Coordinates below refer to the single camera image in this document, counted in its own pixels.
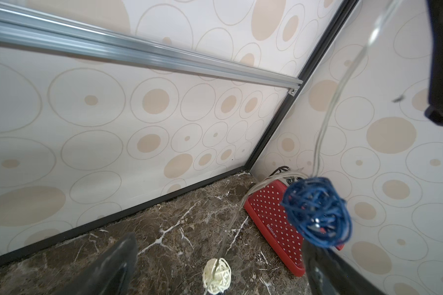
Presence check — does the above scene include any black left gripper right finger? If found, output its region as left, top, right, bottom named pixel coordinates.
left=302, top=241, right=383, bottom=295

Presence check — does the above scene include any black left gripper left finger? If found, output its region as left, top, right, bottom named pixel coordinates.
left=55, top=234, right=138, bottom=295

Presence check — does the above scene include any red and steel toaster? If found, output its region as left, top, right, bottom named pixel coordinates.
left=244, top=177, right=352, bottom=277

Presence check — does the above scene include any aluminium rail back wall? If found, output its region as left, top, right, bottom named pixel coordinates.
left=0, top=2, right=303, bottom=93

